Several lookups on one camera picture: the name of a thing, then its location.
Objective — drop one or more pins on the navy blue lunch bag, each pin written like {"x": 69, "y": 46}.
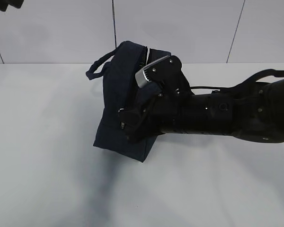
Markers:
{"x": 120, "y": 90}

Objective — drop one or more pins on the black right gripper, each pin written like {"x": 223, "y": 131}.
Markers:
{"x": 137, "y": 121}

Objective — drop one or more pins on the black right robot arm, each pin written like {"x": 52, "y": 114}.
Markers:
{"x": 252, "y": 110}

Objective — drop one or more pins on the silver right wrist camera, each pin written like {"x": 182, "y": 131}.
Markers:
{"x": 158, "y": 71}

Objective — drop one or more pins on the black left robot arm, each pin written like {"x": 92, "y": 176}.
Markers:
{"x": 4, "y": 4}

